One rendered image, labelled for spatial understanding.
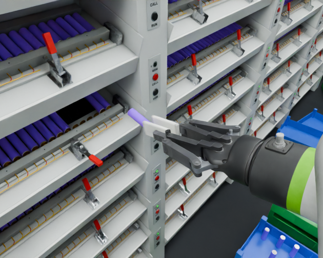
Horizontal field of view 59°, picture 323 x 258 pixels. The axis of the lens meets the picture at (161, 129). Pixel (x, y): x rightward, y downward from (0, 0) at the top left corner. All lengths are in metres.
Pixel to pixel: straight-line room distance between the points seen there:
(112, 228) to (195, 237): 0.67
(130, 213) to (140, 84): 0.49
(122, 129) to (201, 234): 0.97
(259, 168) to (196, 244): 1.16
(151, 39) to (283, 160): 0.40
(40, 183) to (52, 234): 0.19
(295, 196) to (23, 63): 0.48
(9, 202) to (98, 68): 0.31
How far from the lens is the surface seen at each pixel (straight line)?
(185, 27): 0.79
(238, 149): 0.43
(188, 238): 1.55
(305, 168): 0.39
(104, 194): 0.82
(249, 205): 1.72
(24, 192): 0.64
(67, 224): 0.79
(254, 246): 1.21
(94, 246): 0.96
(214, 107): 1.13
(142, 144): 0.80
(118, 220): 0.99
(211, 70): 0.98
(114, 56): 0.63
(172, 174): 1.10
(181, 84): 0.88
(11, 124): 0.53
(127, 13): 0.63
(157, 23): 0.66
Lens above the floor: 1.35
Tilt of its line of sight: 40 degrees down
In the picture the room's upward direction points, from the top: straight up
